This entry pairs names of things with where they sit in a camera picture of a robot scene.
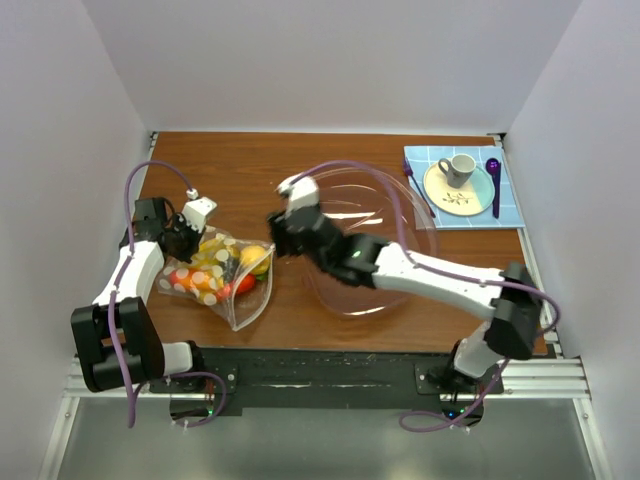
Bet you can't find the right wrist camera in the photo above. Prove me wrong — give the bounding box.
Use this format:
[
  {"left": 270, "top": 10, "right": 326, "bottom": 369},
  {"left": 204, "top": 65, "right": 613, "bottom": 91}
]
[{"left": 276, "top": 176, "right": 319, "bottom": 209}]

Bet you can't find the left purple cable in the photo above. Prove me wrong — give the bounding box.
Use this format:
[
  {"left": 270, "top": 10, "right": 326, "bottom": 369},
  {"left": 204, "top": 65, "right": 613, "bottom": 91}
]
[{"left": 107, "top": 159, "right": 201, "bottom": 429}]

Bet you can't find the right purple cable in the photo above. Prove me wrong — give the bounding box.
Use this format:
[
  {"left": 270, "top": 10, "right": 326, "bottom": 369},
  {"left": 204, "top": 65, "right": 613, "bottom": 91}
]
[{"left": 284, "top": 159, "right": 563, "bottom": 433}]

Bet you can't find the dark fake plum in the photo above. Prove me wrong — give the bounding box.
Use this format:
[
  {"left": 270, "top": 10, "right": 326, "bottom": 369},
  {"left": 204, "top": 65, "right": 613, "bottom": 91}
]
[{"left": 221, "top": 256, "right": 239, "bottom": 284}]

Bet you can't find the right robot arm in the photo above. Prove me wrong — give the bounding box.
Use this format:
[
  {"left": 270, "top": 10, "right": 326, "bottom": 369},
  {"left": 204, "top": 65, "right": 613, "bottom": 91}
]
[{"left": 267, "top": 206, "right": 542, "bottom": 393}]

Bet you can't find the yellow fake mango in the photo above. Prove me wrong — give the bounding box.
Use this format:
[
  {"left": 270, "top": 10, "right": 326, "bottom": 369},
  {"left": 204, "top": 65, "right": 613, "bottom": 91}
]
[{"left": 192, "top": 236, "right": 239, "bottom": 267}]

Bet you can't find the orange fake fruit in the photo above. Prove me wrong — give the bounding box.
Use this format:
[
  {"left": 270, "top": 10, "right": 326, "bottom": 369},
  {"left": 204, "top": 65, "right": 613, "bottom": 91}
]
[{"left": 169, "top": 267, "right": 212, "bottom": 293}]

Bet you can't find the purple plastic fork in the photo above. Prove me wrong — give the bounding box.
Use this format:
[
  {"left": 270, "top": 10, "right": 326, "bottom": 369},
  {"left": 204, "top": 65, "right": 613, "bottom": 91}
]
[{"left": 402, "top": 159, "right": 436, "bottom": 219}]

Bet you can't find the cream and teal plate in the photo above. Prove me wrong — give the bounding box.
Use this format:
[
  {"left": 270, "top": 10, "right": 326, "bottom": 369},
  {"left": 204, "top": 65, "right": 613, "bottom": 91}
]
[{"left": 423, "top": 165, "right": 494, "bottom": 216}]

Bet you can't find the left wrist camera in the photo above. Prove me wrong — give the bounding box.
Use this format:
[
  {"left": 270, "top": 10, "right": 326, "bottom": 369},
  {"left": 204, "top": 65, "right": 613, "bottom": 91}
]
[{"left": 181, "top": 197, "right": 217, "bottom": 233}]

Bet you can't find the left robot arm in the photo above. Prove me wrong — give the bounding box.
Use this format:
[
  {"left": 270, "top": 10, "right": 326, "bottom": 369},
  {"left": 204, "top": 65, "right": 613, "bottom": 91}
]
[{"left": 70, "top": 197, "right": 216, "bottom": 392}]

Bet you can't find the purple plastic spoon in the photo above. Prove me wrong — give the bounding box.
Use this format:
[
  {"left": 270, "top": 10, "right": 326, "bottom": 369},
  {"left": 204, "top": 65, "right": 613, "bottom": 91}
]
[{"left": 485, "top": 157, "right": 502, "bottom": 219}]

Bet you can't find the purple cable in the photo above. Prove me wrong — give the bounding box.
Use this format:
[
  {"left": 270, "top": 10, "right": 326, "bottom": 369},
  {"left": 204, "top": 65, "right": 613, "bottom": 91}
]
[
  {"left": 284, "top": 159, "right": 563, "bottom": 433},
  {"left": 107, "top": 159, "right": 201, "bottom": 429}
]

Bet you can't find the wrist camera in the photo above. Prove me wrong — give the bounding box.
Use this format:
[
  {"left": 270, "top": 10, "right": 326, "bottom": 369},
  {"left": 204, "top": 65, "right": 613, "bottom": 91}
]
[
  {"left": 181, "top": 197, "right": 217, "bottom": 233},
  {"left": 276, "top": 176, "right": 319, "bottom": 209}
]

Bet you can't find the clear pink plastic bowl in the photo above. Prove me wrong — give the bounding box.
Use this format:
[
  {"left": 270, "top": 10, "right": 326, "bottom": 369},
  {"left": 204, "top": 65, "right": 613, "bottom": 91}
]
[{"left": 302, "top": 166, "right": 439, "bottom": 317}]

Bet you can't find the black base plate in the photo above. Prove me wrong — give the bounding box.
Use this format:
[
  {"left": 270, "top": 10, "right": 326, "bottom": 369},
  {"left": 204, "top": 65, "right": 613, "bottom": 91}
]
[{"left": 147, "top": 344, "right": 502, "bottom": 421}]

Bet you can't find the grey mug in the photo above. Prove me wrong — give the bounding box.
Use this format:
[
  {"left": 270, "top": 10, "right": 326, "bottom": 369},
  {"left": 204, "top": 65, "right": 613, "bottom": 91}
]
[{"left": 437, "top": 154, "right": 476, "bottom": 189}]

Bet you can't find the fake orange carrot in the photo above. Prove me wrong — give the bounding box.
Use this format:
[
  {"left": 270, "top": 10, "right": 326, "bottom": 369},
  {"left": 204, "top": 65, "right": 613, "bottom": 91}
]
[{"left": 215, "top": 274, "right": 257, "bottom": 302}]

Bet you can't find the clear zip top bag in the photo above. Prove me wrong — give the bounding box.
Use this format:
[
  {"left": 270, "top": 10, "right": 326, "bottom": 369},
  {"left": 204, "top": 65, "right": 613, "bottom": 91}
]
[{"left": 156, "top": 226, "right": 275, "bottom": 331}]

